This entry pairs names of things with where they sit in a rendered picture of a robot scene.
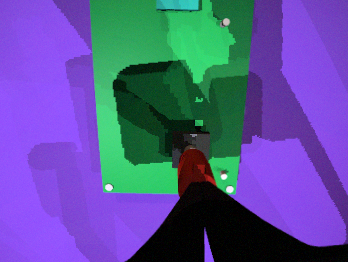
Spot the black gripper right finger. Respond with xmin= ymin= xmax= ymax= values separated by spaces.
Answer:
xmin=200 ymin=181 xmax=348 ymax=262

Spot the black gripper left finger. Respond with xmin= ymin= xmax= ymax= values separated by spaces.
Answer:
xmin=124 ymin=182 xmax=205 ymax=262

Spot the green circuit board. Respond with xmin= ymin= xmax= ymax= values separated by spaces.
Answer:
xmin=89 ymin=0 xmax=255 ymax=197

